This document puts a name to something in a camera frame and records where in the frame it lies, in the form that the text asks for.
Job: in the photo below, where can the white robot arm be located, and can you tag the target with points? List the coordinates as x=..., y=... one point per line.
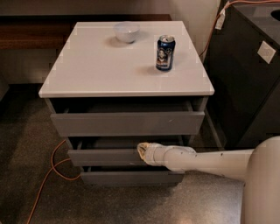
x=258, y=169

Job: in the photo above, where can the white top drawer cabinet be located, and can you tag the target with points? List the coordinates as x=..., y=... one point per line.
x=97, y=73

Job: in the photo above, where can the dark grey bin cabinet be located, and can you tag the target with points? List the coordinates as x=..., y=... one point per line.
x=245, y=106

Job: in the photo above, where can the white bowl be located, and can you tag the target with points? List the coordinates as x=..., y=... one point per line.
x=126, y=32

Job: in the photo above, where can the white label on bin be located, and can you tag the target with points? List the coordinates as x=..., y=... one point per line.
x=266, y=52

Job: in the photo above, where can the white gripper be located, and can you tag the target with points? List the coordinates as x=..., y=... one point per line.
x=152, y=153

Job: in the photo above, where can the grey bottom drawer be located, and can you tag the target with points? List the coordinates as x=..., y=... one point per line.
x=131, y=176

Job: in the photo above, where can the blue soda can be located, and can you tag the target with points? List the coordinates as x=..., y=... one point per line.
x=165, y=51

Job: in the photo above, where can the grey top drawer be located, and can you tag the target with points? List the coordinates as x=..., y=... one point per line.
x=122, y=124

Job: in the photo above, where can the dark wooden bench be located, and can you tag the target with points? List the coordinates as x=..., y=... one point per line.
x=51, y=32

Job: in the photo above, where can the grey drawer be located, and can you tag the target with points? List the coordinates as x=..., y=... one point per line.
x=114, y=150
x=131, y=176
x=122, y=124

